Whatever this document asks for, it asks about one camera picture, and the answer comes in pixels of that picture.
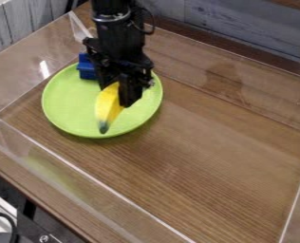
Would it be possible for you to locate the black cable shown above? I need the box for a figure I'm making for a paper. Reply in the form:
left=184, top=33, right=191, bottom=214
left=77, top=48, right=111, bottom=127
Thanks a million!
left=0, top=211, right=20, bottom=243

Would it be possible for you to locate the green round plate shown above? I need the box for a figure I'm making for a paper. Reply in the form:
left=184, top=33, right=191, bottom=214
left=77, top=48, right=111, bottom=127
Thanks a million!
left=41, top=64, right=164, bottom=139

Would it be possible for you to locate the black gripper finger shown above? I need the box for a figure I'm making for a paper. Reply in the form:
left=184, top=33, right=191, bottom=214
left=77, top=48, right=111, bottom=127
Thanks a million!
left=119, top=73, right=143, bottom=107
left=96, top=61, right=121, bottom=89

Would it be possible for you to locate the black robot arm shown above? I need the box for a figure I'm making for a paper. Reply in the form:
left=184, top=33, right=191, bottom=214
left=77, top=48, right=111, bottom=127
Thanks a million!
left=84, top=0, right=156, bottom=107

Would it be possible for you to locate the clear acrylic enclosure wall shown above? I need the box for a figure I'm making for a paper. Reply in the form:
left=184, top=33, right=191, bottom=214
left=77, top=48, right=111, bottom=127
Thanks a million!
left=0, top=8, right=300, bottom=243

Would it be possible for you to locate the blue plastic block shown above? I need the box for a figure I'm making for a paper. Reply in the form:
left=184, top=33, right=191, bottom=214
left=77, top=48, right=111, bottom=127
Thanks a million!
left=77, top=52, right=99, bottom=80

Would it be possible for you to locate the black device with knob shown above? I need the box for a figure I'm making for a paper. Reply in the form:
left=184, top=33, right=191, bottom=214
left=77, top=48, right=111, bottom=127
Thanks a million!
left=16, top=215, right=80, bottom=243

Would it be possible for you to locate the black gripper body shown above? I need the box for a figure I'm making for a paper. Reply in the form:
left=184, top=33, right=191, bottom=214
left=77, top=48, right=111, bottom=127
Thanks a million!
left=84, top=15, right=155, bottom=89

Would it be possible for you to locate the yellow toy banana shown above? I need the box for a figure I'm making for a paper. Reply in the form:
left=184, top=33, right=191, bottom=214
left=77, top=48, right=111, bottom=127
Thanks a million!
left=95, top=82, right=125, bottom=134

